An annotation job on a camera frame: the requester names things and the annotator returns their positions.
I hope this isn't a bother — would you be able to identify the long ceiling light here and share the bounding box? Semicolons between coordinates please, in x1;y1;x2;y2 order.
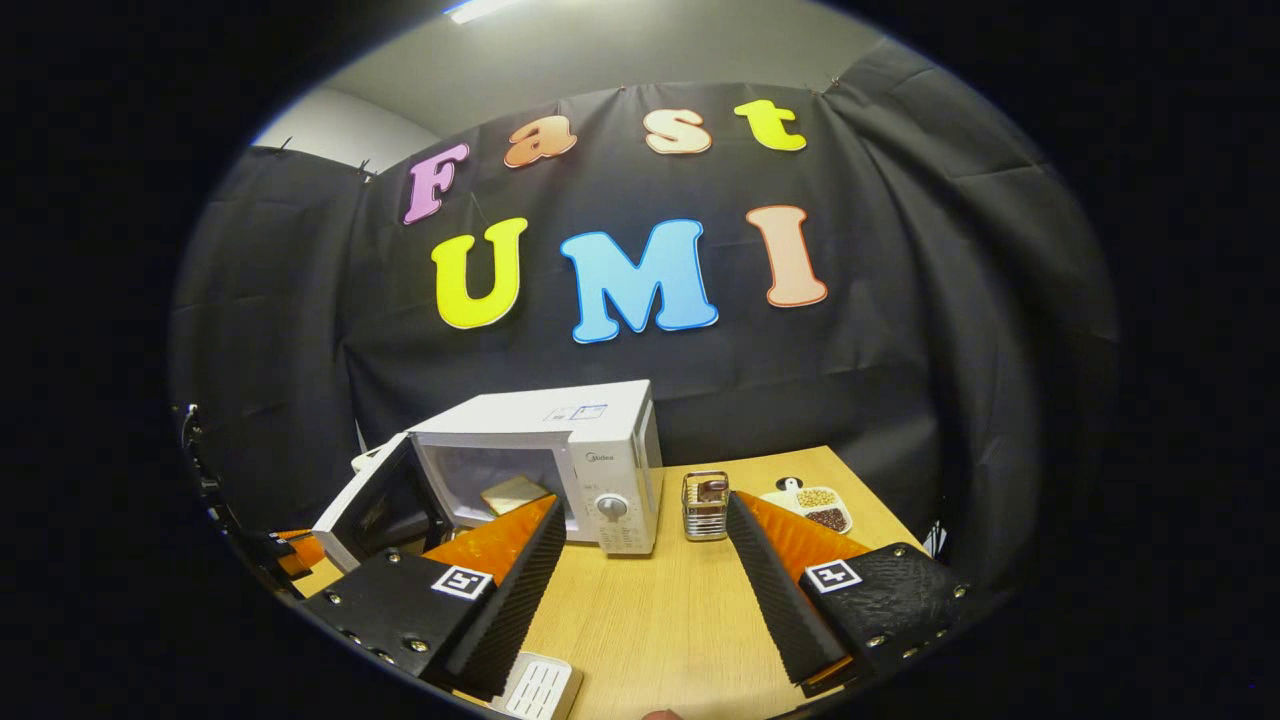
444;0;523;26

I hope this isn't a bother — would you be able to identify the white divided grain dish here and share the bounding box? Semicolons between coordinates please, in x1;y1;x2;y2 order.
759;477;854;535

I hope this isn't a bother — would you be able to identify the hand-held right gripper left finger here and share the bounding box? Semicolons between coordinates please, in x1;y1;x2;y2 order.
300;493;568;701

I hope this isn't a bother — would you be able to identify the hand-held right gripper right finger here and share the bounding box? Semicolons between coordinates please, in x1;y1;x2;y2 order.
725;490;973;699

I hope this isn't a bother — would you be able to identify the lettuce bread sandwich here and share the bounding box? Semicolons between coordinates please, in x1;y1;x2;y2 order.
479;476;552;518

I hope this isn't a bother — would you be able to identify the white microwave oven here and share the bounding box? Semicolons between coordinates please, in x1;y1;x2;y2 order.
312;379;664;574

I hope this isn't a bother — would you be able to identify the white ridged tray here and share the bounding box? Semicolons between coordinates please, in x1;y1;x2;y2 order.
488;651;584;720

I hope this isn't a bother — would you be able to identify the metal wire utensil holder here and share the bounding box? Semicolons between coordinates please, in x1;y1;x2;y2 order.
682;470;731;542

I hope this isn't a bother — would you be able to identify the black backdrop cloth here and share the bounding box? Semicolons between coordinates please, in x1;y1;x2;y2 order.
168;40;1121;601

